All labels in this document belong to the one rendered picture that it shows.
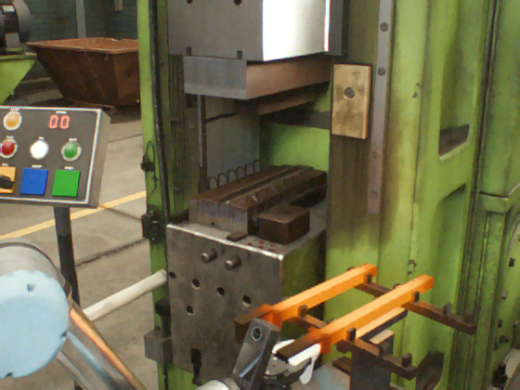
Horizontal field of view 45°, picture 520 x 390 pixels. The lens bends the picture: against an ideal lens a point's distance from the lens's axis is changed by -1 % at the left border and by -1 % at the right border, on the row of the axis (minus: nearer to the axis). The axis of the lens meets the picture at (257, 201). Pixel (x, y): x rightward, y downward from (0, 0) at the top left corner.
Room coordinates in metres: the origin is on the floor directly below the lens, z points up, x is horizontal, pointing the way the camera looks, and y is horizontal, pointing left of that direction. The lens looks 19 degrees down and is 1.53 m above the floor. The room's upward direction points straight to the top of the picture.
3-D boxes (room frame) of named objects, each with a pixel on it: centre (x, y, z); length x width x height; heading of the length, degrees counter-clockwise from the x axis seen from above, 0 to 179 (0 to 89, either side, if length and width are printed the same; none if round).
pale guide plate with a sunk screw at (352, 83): (1.50, -0.22, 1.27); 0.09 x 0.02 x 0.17; 55
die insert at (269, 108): (1.77, -0.05, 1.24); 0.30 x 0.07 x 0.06; 145
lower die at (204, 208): (1.75, -0.01, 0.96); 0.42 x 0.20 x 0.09; 145
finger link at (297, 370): (0.89, -0.05, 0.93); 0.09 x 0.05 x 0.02; 130
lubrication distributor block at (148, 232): (1.89, 0.34, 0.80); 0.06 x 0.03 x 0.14; 55
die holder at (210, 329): (1.73, -0.06, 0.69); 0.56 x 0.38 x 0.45; 145
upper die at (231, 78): (1.75, -0.01, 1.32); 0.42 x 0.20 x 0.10; 145
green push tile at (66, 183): (1.69, 0.54, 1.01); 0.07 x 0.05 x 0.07; 80
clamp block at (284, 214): (1.52, -0.07, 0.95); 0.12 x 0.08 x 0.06; 145
